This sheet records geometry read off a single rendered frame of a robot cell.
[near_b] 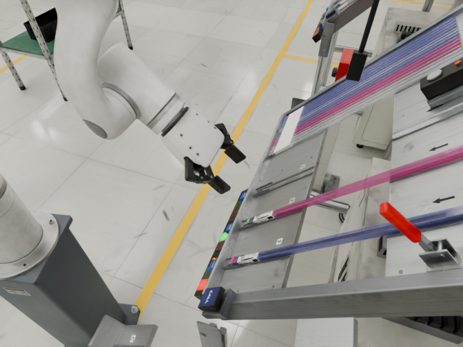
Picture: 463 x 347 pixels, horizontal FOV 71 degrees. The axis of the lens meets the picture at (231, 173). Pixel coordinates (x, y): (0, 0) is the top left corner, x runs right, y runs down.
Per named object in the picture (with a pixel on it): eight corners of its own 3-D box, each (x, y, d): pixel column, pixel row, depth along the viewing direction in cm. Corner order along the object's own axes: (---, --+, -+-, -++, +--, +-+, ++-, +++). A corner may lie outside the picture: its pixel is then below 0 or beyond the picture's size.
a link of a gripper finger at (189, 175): (189, 142, 63) (211, 160, 65) (172, 171, 58) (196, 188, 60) (192, 140, 62) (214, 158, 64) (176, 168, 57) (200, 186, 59)
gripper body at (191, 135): (173, 111, 67) (212, 147, 71) (147, 142, 61) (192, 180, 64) (191, 93, 62) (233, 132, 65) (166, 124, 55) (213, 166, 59)
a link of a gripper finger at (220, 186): (198, 171, 63) (222, 192, 65) (190, 182, 61) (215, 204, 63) (207, 164, 61) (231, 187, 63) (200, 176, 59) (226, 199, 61)
